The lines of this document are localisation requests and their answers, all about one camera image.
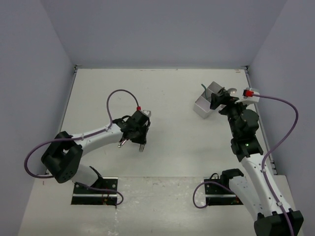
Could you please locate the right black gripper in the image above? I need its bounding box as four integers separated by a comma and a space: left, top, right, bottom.
210, 93, 252, 138

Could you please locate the white three-compartment container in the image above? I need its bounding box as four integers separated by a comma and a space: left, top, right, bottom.
193, 81, 224, 119

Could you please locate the silver fork curved handle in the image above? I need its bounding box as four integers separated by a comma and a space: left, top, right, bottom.
139, 144, 145, 152

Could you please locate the ornate silver teaspoon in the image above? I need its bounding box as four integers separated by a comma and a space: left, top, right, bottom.
226, 88, 237, 94

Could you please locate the teal plastic fork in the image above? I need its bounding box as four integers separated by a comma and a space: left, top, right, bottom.
201, 84, 211, 102

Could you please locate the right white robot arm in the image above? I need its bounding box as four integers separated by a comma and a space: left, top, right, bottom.
210, 89, 304, 236

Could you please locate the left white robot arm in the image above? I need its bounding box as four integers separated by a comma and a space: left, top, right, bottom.
41, 110, 151, 193

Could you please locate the silver knife bundle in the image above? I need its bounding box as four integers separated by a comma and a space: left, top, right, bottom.
118, 140, 127, 148

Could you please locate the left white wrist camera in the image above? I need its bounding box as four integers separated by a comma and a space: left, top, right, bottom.
136, 106, 152, 118

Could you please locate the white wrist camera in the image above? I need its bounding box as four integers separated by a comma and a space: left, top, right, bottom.
136, 106, 152, 118
235, 88, 260, 105

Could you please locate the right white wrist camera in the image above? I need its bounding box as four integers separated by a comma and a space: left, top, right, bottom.
235, 88, 260, 105

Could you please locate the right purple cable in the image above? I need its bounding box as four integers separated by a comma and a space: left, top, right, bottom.
192, 90, 300, 236

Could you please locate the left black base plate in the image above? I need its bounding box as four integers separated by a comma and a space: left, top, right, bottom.
71, 177, 118, 206

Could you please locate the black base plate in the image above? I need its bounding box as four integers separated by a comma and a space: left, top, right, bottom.
71, 177, 118, 206
204, 170, 244, 206

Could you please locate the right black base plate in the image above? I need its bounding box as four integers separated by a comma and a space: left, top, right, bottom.
204, 170, 244, 206

